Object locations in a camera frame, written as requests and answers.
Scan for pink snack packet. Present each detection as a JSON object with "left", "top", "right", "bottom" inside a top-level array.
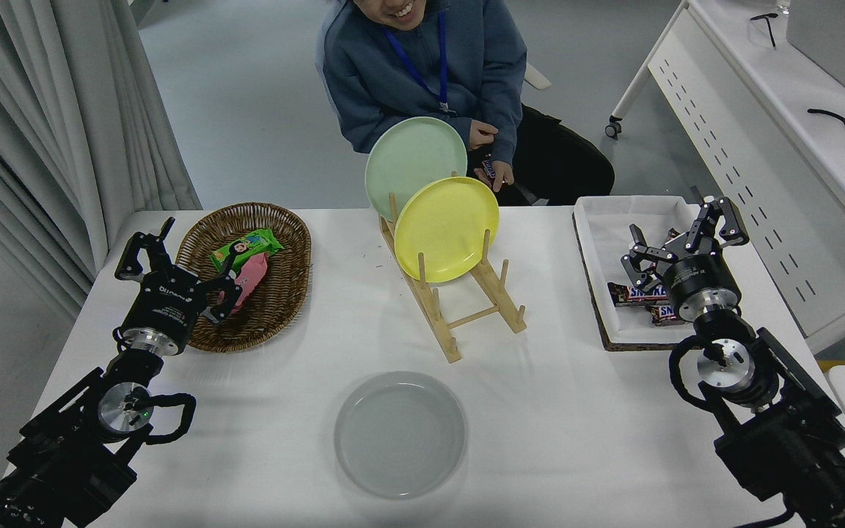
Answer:
[{"left": 228, "top": 252, "right": 271, "bottom": 316}]

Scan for grey plate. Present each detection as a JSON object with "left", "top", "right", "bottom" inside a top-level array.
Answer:
[{"left": 334, "top": 371, "right": 467, "bottom": 499}]

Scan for green snack packet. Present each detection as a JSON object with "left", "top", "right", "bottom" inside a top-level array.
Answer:
[{"left": 211, "top": 228, "right": 285, "bottom": 274}]

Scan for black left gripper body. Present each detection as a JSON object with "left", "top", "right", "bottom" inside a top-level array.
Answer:
[{"left": 120, "top": 270, "right": 208, "bottom": 348}]

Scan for brown wicker basket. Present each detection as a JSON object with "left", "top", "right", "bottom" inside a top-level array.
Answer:
[{"left": 175, "top": 202, "right": 313, "bottom": 353}]

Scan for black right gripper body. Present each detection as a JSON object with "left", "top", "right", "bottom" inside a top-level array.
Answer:
[{"left": 659, "top": 255, "right": 742, "bottom": 312}]

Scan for wooden plate rack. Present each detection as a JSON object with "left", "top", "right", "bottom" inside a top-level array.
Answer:
[{"left": 380, "top": 172, "right": 528, "bottom": 364}]

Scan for white lined tray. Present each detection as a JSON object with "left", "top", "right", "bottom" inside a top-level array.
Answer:
[{"left": 573, "top": 194, "right": 742, "bottom": 353}]

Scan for black glasses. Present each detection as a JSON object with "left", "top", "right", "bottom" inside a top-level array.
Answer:
[{"left": 750, "top": 12, "right": 780, "bottom": 50}]

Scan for person's right hand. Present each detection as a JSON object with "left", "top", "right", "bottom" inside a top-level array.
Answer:
[{"left": 469, "top": 120, "right": 500, "bottom": 151}]

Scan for white curtain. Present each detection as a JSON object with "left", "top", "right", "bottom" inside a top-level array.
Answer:
[{"left": 0, "top": 0, "right": 203, "bottom": 323}]

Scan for black cable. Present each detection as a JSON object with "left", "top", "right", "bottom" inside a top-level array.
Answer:
[{"left": 807, "top": 109, "right": 845, "bottom": 136}]

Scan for person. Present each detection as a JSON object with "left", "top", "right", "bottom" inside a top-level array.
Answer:
[{"left": 315, "top": 0, "right": 616, "bottom": 208}]

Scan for pale green plate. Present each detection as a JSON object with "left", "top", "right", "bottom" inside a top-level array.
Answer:
[{"left": 365, "top": 117, "right": 468, "bottom": 222}]

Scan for yellow plate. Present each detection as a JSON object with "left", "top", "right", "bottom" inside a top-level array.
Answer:
[{"left": 394, "top": 176, "right": 500, "bottom": 284}]

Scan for grey laptop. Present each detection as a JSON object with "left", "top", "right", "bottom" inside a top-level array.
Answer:
[{"left": 786, "top": 0, "right": 845, "bottom": 100}]

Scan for white desk with casters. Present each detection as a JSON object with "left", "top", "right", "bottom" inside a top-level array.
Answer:
[{"left": 604, "top": 0, "right": 845, "bottom": 356}]

